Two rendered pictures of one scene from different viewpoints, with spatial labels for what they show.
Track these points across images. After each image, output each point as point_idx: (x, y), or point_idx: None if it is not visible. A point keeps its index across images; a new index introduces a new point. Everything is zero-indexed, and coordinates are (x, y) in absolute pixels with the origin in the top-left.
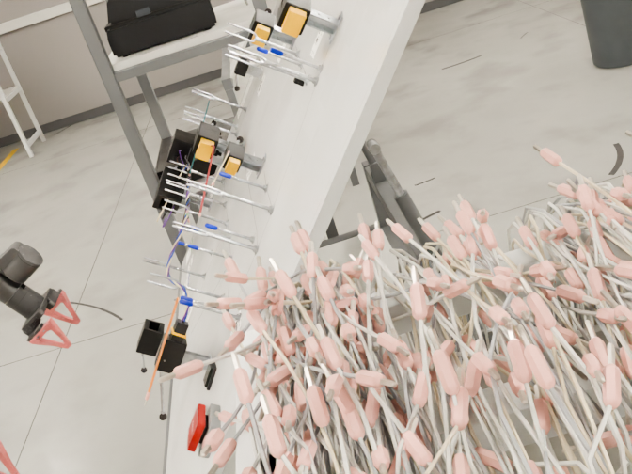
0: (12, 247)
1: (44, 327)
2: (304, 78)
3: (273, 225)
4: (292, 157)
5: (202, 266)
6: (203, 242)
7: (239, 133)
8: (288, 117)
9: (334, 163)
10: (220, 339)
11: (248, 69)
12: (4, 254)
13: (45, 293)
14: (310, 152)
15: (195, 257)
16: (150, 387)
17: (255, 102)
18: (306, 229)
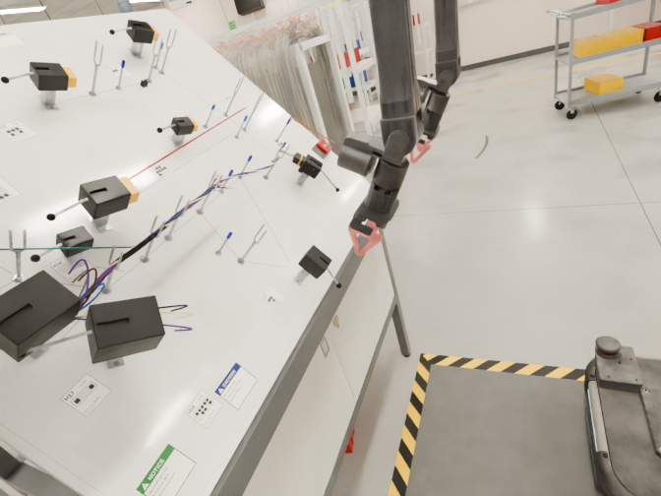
0: (352, 132)
1: None
2: (163, 67)
3: (235, 112)
4: (201, 96)
5: (226, 288)
6: (186, 331)
7: (27, 265)
8: (158, 104)
9: (226, 64)
10: (287, 167)
11: None
12: (364, 134)
13: (363, 209)
14: (210, 79)
15: (198, 374)
16: (328, 139)
17: (21, 205)
18: (247, 83)
